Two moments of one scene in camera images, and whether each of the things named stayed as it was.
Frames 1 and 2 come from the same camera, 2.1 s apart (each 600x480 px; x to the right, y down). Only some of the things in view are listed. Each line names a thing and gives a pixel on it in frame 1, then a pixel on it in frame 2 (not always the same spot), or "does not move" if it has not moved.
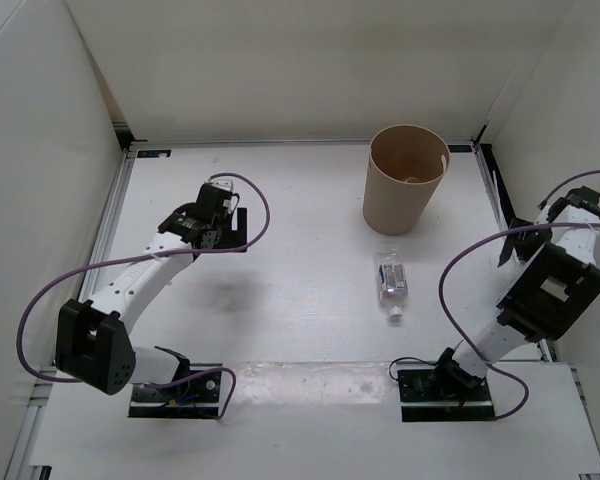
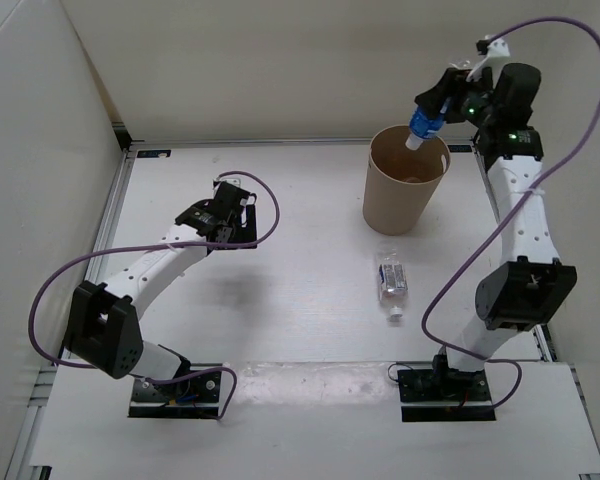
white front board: (319, 417) does not move
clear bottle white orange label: (393, 279) does not move
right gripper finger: (508, 244) to (434, 101)
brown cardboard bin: (406, 165) does not move
